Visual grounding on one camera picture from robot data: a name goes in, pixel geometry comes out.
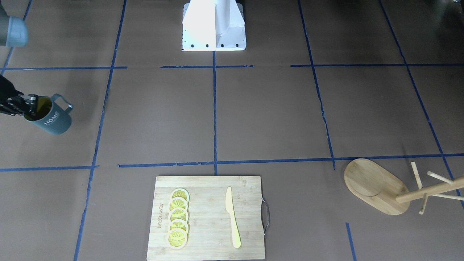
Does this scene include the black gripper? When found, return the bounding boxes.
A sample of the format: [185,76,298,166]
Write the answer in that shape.
[0,75,39,117]

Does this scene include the dark teal mug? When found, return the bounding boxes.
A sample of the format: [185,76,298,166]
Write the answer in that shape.
[23,94,74,135]

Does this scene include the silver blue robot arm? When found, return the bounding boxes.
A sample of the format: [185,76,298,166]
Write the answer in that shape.
[0,4,38,117]

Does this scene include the wooden mug rack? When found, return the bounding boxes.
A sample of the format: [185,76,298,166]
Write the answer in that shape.
[344,158,464,215]

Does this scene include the lemon slice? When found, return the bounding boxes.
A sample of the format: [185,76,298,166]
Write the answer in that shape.
[168,207,189,221]
[167,228,189,250]
[169,219,190,233]
[169,197,189,211]
[171,188,190,203]

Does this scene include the bamboo cutting board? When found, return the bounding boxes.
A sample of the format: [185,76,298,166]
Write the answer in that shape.
[146,175,266,261]

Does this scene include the yellow plastic knife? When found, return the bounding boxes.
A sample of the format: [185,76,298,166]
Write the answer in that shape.
[225,186,241,248]

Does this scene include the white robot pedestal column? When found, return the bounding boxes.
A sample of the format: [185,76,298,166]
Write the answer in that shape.
[181,0,247,51]

